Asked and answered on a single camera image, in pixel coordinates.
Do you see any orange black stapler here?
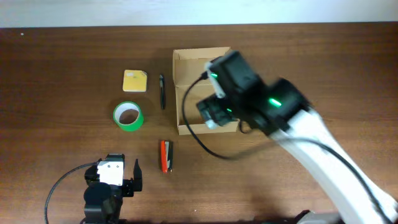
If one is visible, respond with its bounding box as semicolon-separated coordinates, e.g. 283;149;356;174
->
160;140;174;174

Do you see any green tape roll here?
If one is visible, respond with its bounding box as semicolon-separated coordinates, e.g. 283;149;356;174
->
113;101;144;132

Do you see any brown cardboard box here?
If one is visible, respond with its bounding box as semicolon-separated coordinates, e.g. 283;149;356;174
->
172;47;238;135

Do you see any yellow sticky note pad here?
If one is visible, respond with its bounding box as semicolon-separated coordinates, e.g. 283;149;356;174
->
122;70;147;92

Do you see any blue white staples box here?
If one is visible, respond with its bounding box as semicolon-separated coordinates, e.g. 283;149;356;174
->
205;119;218;129

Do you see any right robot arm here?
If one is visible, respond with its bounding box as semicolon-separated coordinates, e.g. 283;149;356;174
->
197;51;397;223

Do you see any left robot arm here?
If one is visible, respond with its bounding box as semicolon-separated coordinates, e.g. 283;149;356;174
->
82;157;143;224

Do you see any black pen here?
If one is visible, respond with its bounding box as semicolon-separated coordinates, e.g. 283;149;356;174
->
159;74;165;110

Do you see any black left camera cable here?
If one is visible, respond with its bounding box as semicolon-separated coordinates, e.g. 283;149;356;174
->
44;161;100;224

